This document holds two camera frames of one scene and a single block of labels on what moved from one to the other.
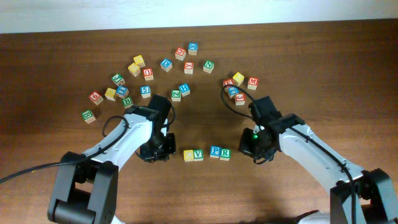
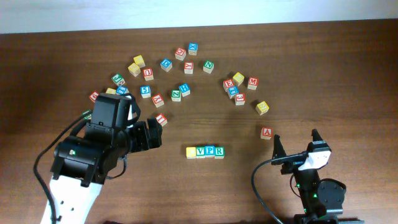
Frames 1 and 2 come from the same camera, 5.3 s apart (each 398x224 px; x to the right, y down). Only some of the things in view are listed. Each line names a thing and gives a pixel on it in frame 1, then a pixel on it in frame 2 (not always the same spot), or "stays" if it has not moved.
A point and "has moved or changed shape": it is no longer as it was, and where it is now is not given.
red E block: x=229 y=81 stays
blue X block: x=193 y=48 stays
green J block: x=118 y=79 stays
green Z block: x=176 y=95 stays
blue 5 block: x=145 y=91 stays
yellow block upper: x=139 y=61 stays
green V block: x=198 y=155 has moved or changed shape
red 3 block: x=240 y=99 stays
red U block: x=148 y=74 stays
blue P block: x=214 y=152 has moved or changed shape
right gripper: x=249 y=145 -> x=292 y=166
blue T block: x=232 y=91 stays
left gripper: x=162 y=149 -> x=144 y=137
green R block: x=225 y=154 -> x=219 y=152
